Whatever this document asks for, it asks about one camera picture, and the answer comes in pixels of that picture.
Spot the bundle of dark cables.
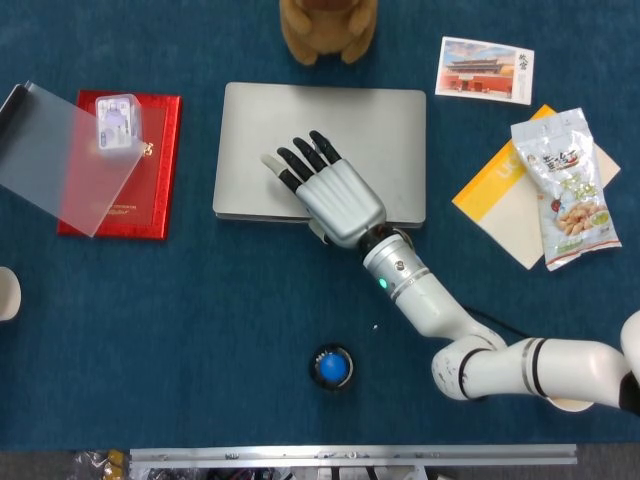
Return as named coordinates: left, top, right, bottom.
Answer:
left=144, top=467, right=281, bottom=480

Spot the silver peanut snack bag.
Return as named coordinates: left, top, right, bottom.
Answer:
left=509, top=107, right=623, bottom=273

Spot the small clear plastic box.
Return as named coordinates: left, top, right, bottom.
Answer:
left=94, top=92, right=145, bottom=158

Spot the blue ball in black holder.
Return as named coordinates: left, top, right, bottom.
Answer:
left=308, top=343, right=356, bottom=394

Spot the red certificate book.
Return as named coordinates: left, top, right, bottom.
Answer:
left=56, top=89, right=184, bottom=243

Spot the brown plush toy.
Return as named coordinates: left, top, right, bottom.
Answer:
left=278, top=0, right=380, bottom=67

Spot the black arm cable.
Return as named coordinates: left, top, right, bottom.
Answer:
left=462, top=304, right=524, bottom=336

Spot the clear bag with yellow parts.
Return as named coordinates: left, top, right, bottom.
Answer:
left=69, top=449, right=132, bottom=480

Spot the cream paper cup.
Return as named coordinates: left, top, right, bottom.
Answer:
left=0, top=266, right=23, bottom=322

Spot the blue felt table cover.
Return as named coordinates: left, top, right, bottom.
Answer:
left=0, top=0, right=640, bottom=451

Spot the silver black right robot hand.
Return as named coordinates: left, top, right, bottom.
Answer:
left=259, top=130, right=387, bottom=250

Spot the yellow and cream booklet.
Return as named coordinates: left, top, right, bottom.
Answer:
left=451, top=103, right=622, bottom=272

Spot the aluminium profile rail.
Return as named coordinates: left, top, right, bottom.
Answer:
left=128, top=443, right=579, bottom=471

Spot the paper cup with orange liquid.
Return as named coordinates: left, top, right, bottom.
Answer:
left=545, top=397, right=595, bottom=414

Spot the silver laptop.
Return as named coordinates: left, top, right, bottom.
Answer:
left=211, top=82, right=428, bottom=230

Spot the translucent plastic sheet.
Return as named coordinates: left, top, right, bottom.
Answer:
left=0, top=80, right=146, bottom=238

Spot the palace photo postcard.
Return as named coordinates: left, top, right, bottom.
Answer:
left=434, top=35, right=536, bottom=107

